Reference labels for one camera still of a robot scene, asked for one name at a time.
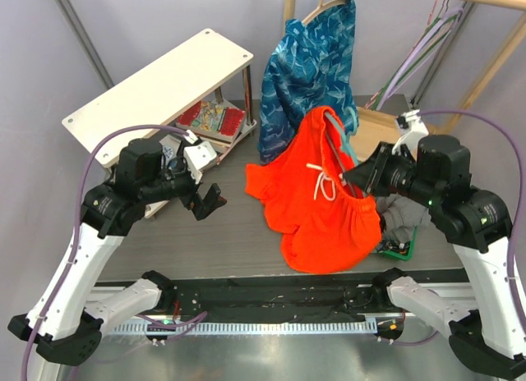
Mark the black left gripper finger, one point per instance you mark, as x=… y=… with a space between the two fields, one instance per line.
x=213 y=195
x=201 y=210

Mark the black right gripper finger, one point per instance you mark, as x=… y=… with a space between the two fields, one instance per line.
x=382 y=152
x=362 y=176

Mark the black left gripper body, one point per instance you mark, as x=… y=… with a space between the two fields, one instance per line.
x=181 y=185

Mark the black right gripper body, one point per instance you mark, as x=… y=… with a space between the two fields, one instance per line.
x=398 y=174

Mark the teal hanger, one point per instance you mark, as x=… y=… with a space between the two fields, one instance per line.
x=345 y=139

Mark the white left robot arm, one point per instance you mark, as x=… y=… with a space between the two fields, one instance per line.
x=65 y=329

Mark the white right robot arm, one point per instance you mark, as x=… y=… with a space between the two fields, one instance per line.
x=489 y=339

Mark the grey shorts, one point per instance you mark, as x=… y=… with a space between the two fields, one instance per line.
x=401 y=217

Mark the camouflage orange shorts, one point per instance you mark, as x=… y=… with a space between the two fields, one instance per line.
x=394 y=246

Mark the blue patterned shorts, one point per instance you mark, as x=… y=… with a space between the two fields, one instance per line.
x=309 y=68

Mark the green hanger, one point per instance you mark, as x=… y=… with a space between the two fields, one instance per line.
x=419 y=56

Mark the lilac hanger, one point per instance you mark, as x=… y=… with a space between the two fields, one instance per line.
x=423 y=48

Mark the wooden hanger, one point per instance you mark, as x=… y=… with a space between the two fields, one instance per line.
x=322 y=5

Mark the wooden clothes rack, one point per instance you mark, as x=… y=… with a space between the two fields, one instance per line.
x=381 y=126

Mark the blue patterned tape roll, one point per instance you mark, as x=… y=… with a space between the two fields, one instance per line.
x=171 y=156

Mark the red patterned book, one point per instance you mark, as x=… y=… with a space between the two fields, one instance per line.
x=213 y=120

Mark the green plastic tray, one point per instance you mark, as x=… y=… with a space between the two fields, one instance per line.
x=401 y=234

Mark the white two-tier shelf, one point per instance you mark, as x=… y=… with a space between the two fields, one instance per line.
x=146 y=105

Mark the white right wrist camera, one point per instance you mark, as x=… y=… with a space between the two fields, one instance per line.
x=412 y=129

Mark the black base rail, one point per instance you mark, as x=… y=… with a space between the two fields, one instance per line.
x=294 y=299

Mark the white slotted cable duct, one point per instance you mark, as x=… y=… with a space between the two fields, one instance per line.
x=135 y=327

